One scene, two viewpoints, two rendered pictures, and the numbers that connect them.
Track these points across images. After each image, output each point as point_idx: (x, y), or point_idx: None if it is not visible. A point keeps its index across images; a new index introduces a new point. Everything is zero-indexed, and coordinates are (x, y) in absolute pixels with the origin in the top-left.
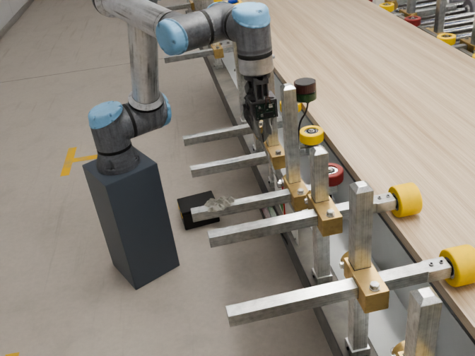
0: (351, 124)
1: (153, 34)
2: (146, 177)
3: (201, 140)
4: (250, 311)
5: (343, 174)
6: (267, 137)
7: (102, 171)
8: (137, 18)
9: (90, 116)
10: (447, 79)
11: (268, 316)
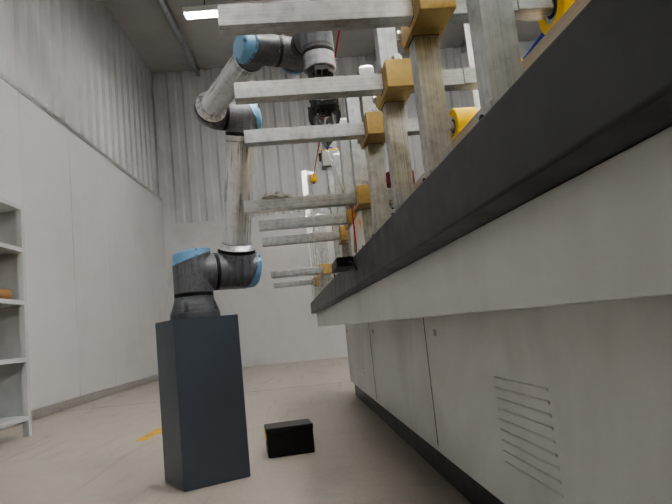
0: None
1: (233, 65)
2: (222, 327)
3: (281, 241)
4: (259, 81)
5: (413, 172)
6: (332, 141)
7: (174, 316)
8: (223, 69)
9: (174, 253)
10: None
11: (279, 92)
